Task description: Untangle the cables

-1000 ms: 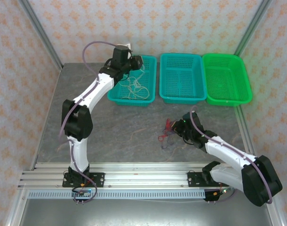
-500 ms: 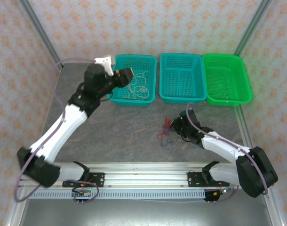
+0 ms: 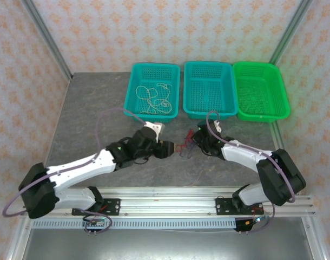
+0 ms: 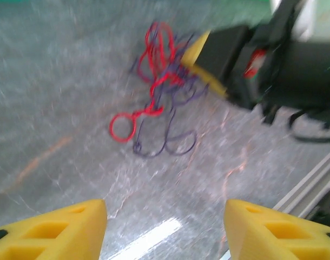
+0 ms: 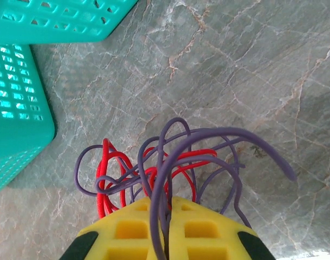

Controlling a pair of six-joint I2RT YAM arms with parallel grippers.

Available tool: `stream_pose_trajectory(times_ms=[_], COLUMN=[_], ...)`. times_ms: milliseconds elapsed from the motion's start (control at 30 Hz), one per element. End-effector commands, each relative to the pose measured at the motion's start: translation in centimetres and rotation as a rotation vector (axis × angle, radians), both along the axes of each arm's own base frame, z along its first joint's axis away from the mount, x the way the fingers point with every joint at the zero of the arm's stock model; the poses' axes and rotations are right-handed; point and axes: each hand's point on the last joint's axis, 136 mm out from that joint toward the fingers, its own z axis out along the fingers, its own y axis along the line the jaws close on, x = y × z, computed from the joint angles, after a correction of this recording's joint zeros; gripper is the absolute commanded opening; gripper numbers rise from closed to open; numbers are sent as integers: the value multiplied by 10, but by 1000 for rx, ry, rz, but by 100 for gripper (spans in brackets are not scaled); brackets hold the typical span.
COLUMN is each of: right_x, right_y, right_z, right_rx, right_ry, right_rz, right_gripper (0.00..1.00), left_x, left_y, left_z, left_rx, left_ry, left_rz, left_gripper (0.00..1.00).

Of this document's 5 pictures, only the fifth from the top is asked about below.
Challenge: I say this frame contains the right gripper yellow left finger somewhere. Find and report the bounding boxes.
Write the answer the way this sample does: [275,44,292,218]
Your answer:
[58,196,166,260]

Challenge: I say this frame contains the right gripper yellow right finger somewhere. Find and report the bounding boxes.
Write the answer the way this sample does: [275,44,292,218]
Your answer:
[169,196,276,260]

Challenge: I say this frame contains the thin purple cable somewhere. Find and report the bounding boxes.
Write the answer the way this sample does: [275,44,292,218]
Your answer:
[74,117,298,260]

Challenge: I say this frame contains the red cable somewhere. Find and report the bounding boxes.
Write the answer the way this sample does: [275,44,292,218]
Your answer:
[96,138,217,219]

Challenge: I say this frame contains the teal plastic basket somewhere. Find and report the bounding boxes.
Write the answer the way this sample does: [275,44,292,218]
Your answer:
[0,43,58,196]
[0,0,139,46]

